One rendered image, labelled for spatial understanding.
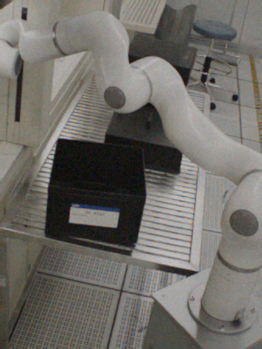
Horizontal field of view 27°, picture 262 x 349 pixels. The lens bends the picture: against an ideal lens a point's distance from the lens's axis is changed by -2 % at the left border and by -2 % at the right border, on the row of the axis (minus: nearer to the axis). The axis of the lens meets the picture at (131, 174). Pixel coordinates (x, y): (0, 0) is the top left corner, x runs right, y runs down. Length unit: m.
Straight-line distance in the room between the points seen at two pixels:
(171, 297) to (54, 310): 1.03
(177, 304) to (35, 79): 0.79
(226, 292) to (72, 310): 1.18
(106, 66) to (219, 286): 0.60
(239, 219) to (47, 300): 1.45
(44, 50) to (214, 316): 0.80
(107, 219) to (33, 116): 0.42
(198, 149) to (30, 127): 0.71
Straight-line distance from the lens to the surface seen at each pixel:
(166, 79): 1.31
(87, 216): 1.58
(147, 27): 3.28
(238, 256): 1.32
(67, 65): 2.48
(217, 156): 1.25
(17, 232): 1.64
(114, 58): 1.24
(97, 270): 2.66
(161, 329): 1.53
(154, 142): 1.96
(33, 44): 1.40
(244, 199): 1.19
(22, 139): 1.82
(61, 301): 2.49
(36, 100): 1.74
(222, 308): 1.44
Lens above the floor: 1.80
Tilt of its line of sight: 32 degrees down
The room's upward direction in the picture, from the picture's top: 10 degrees clockwise
